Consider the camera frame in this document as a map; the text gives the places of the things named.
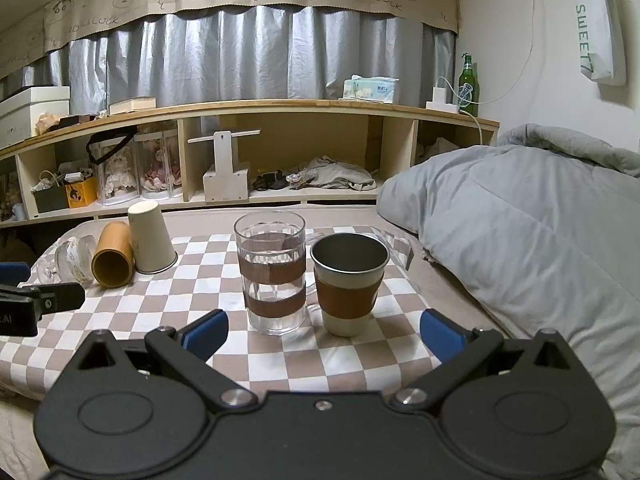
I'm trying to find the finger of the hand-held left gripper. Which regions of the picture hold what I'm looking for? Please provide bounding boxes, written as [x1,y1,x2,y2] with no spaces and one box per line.
[0,282,86,313]
[0,262,32,287]

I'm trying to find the grey duvet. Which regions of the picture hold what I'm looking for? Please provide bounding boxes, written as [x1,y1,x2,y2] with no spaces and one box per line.
[376,124,640,480]

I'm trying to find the cream paper cup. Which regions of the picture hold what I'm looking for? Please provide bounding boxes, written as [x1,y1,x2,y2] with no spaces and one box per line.
[127,201,179,276]

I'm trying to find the white wooden stand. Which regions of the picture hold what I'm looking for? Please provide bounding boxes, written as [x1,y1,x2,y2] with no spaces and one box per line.
[187,130,261,204]

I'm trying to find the clear faceted glass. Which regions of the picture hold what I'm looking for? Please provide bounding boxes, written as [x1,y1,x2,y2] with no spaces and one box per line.
[372,227,415,271]

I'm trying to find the grey crumpled cloth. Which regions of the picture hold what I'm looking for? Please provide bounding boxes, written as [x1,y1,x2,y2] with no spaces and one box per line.
[299,156,377,192]

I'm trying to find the white cable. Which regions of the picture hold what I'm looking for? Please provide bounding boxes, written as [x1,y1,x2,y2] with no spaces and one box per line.
[437,0,543,147]

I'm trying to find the grey cup brown sleeve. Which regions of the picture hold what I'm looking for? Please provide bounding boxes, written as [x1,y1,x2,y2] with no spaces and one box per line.
[310,233,390,337]

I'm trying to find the wooden shelf unit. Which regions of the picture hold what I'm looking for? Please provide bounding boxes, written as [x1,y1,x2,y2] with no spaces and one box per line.
[0,100,501,229]

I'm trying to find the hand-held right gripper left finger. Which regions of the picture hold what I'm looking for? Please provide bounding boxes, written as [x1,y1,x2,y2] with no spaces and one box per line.
[69,309,259,414]

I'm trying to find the silver grey curtain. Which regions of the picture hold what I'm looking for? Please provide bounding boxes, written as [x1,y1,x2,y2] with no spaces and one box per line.
[0,4,459,117]

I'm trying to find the black small items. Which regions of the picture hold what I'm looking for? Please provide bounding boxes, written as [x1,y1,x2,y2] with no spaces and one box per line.
[251,170,287,191]

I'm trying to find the clear doll display case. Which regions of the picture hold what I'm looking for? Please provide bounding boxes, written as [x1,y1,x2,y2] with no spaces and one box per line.
[99,136,139,206]
[136,130,184,200]

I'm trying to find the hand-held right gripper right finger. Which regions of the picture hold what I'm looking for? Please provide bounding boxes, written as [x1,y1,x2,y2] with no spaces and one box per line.
[392,309,582,414]

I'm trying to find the white hanging bag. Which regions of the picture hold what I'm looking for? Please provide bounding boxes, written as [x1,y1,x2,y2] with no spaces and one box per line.
[570,0,629,87]

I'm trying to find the cream book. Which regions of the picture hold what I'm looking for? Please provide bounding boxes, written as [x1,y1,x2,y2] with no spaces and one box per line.
[108,96,157,115]

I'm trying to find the clear stemmed glass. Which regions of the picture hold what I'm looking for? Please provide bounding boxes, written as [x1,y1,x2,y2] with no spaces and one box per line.
[37,235,99,284]

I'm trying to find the green glass bottle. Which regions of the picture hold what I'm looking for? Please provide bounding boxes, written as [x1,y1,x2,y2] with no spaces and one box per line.
[458,53,480,118]

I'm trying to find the brown bamboo cup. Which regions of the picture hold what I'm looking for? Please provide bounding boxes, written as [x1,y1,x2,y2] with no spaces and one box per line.
[91,221,135,289]

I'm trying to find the tissue pack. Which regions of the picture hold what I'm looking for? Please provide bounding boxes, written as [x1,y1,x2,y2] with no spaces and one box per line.
[342,75,401,104]

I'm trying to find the white storage box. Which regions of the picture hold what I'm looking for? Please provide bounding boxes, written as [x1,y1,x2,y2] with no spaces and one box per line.
[0,86,71,150]

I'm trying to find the pink seashell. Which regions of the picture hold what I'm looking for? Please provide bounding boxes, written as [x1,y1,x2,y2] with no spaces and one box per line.
[34,112,62,136]

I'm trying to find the clear glass cup brown bands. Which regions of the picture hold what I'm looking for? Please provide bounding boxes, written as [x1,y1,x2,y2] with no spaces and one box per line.
[234,211,321,336]

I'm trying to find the yellow box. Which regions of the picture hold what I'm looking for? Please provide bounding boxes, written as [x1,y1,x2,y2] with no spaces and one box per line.
[66,176,99,209]

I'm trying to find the brown white checkered cloth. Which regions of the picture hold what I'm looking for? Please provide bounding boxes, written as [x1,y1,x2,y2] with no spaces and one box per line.
[0,232,447,402]

